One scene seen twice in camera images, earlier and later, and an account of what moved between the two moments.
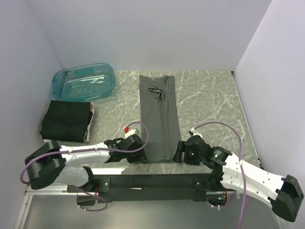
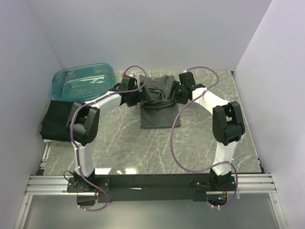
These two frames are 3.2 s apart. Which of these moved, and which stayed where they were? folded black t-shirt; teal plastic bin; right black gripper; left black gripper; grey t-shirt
Moved: right black gripper; grey t-shirt; left black gripper
Stayed: folded black t-shirt; teal plastic bin
